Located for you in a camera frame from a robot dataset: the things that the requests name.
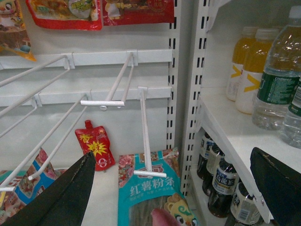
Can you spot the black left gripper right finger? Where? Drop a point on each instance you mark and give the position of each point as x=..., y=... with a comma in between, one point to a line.
x=279, y=185

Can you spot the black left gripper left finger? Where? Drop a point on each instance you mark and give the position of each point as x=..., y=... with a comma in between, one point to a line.
x=64, y=202

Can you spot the clear water bottle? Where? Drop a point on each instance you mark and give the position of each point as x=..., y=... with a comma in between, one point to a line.
x=281, y=73

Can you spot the white metal shelf board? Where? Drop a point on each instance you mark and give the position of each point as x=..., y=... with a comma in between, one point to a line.
x=236, y=135

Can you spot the right water bottle green label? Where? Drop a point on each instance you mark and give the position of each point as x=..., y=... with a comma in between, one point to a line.
x=291, y=128

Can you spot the white slotted shelf upright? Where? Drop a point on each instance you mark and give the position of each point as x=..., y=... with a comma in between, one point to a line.
x=193, y=79

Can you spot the floral noodle bag left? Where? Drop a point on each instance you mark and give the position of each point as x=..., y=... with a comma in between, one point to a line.
x=26, y=190

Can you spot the dark tea bottle front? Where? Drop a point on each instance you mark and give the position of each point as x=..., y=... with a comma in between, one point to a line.
x=224, y=184

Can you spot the dark tea bottle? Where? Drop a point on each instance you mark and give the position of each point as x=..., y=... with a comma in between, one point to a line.
x=206, y=144
x=224, y=184

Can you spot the red sauce pouch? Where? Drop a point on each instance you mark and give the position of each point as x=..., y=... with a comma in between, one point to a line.
x=95, y=140

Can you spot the teal sweet potato noodle bag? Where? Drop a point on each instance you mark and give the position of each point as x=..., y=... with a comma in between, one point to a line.
x=155, y=201

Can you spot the dark tea bottle back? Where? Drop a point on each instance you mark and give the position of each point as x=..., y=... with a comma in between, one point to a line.
x=206, y=144

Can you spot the white display hook lower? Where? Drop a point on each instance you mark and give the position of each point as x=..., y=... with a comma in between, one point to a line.
x=149, y=173

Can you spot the white display hook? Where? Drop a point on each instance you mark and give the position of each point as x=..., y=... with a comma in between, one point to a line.
x=149, y=173
x=108, y=102

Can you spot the orange vitamin drink bottle front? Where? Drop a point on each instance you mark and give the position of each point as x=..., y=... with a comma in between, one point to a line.
x=253, y=68

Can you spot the orange vitamin drink bottle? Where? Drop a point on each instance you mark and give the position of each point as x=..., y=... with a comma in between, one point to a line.
x=253, y=68
x=241, y=48

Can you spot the orange vitamin drink bottle back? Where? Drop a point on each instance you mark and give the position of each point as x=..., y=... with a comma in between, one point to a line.
x=241, y=48

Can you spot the white display hook centre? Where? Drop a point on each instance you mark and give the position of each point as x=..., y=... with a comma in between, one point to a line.
x=108, y=102

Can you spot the cartoon snack bag left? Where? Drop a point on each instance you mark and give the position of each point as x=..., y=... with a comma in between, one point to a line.
x=13, y=33

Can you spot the red snack bag top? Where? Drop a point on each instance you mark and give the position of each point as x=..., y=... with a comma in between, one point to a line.
x=66, y=14

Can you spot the red snack bag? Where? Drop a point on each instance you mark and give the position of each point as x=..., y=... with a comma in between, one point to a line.
x=66, y=14
x=131, y=12

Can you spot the red snack bag right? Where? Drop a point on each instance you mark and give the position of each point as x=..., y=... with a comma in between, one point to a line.
x=131, y=12

